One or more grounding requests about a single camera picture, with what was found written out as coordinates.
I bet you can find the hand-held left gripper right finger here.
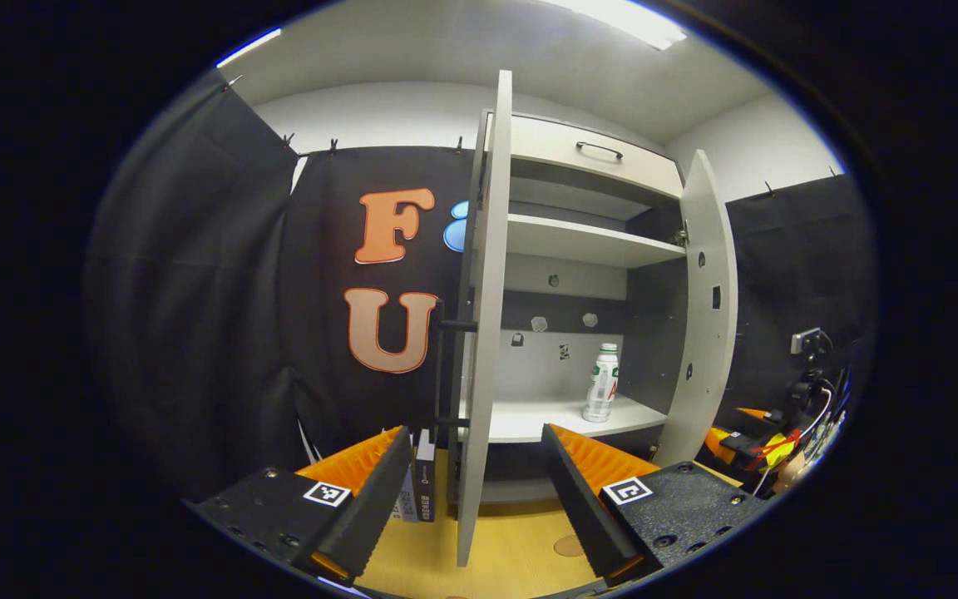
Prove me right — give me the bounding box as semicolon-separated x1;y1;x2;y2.
541;423;771;587

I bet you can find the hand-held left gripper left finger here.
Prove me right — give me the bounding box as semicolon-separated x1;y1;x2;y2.
184;426;413;583

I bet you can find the white plastic bottle green ring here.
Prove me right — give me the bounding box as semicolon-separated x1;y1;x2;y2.
582;343;620;423

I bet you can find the dark cardboard box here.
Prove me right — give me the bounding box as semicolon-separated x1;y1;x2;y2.
413;428;439;523

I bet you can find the white cabinet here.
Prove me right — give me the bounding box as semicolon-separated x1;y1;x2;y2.
433;70;739;568

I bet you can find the black backdrop cloth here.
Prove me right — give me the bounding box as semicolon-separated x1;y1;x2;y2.
84;71;875;500

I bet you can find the white cabinet drawer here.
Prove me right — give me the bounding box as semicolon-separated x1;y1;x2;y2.
487;112;684;200

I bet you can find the ceiling light panel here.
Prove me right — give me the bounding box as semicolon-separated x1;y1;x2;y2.
546;0;688;51

